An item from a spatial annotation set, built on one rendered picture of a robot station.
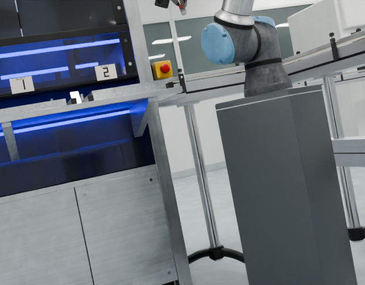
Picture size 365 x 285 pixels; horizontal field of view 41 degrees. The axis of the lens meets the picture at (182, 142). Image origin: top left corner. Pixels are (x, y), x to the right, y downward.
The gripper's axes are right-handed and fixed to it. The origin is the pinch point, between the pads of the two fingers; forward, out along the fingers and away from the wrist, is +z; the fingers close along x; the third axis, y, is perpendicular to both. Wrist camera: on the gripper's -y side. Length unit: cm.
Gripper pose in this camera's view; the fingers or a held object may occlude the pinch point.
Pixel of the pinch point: (179, 5)
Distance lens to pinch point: 191.1
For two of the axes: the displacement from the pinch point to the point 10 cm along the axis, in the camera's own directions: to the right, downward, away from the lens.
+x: -8.4, -3.7, 4.0
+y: 4.9, -8.5, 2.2
